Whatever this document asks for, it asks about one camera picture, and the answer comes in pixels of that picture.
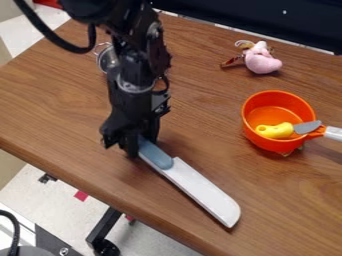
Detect pink plush toy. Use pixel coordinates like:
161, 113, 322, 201
219, 39, 285, 75

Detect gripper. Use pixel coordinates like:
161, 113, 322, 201
97, 75, 174, 159

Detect yellow toy knife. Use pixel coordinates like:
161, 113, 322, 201
253, 119, 324, 140

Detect orange pot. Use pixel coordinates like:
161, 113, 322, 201
240, 89, 342, 155

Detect black cable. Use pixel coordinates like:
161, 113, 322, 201
12, 0, 99, 55

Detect white knife with grey handle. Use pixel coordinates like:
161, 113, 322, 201
134, 134, 244, 230

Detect silver pot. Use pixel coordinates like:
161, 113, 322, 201
92, 41, 121, 74

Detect black table leg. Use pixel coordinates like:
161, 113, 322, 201
84, 206, 125, 256

